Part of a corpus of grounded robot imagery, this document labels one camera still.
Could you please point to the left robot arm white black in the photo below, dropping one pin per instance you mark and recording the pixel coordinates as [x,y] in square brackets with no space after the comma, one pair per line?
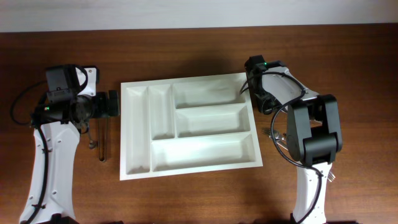
[61,116]

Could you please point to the small steel teaspoon angled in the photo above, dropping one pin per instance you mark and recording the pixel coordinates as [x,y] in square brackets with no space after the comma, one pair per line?
[92,143]

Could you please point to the white plastic cutlery tray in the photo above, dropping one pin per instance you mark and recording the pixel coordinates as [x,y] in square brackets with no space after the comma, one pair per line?
[186,125]

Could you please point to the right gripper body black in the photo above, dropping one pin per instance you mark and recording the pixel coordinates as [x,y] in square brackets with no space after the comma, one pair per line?
[265,99]

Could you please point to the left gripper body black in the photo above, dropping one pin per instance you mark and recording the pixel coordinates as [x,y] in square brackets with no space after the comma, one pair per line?
[101,106]

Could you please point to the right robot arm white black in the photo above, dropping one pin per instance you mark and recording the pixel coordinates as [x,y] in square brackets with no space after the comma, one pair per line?
[313,137]

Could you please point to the steel fork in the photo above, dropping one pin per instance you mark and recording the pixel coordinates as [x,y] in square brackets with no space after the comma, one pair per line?
[275,133]
[331,177]
[281,142]

